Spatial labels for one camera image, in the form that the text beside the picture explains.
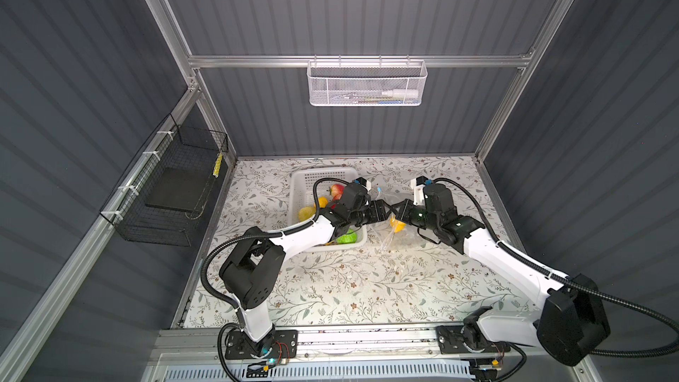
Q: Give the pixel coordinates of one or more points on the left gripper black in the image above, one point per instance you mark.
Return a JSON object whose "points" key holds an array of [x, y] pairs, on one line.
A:
{"points": [[380, 208]]}

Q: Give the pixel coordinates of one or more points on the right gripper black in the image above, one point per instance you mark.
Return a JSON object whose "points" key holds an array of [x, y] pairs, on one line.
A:
{"points": [[403, 214]]}

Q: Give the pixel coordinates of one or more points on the yellow round fruit toy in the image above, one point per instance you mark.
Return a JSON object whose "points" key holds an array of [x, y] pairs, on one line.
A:
{"points": [[396, 225]]}

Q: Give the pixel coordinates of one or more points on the clear zip top bag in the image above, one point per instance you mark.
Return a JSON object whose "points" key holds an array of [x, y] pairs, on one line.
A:
{"points": [[394, 235]]}

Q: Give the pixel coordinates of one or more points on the yellow wrinkled fruit toy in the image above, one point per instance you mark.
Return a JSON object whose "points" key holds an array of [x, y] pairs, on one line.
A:
{"points": [[307, 213]]}

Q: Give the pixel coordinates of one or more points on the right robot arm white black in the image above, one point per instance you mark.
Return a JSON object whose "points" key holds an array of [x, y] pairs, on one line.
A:
{"points": [[568, 323]]}

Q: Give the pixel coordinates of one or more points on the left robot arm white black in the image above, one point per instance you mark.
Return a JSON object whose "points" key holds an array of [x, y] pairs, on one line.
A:
{"points": [[252, 268]]}

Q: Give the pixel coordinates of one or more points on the green lime toy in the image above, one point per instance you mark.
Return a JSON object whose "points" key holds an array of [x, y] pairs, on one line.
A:
{"points": [[350, 237]]}

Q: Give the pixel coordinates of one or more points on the red apple toy upper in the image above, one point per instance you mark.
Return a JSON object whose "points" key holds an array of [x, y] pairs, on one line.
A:
{"points": [[336, 191]]}

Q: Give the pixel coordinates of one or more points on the white tube in basket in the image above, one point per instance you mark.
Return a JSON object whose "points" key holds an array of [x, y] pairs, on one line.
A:
{"points": [[401, 94]]}

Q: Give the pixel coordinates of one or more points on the yellow marker pen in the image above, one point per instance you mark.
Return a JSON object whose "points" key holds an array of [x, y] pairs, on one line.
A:
{"points": [[217, 165]]}

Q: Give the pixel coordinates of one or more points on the black pad in basket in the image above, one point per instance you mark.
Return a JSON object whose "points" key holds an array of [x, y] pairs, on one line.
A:
{"points": [[179, 190]]}

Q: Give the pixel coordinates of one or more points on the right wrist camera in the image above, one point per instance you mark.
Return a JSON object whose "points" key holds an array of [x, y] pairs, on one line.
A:
{"points": [[417, 185]]}

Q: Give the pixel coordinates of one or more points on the white wire wall basket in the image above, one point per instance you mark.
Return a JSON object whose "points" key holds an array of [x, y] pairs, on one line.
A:
{"points": [[359, 84]]}

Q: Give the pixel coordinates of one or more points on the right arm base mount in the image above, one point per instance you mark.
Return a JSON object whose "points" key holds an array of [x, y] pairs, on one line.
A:
{"points": [[466, 337]]}

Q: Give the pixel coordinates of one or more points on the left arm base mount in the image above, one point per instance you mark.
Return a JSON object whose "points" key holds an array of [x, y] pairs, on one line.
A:
{"points": [[277, 344]]}

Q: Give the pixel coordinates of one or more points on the black wire wall basket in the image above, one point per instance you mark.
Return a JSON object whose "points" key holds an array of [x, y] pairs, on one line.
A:
{"points": [[183, 147]]}

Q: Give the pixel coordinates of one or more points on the aluminium front rail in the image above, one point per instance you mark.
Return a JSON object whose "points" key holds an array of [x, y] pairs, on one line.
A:
{"points": [[316, 343]]}

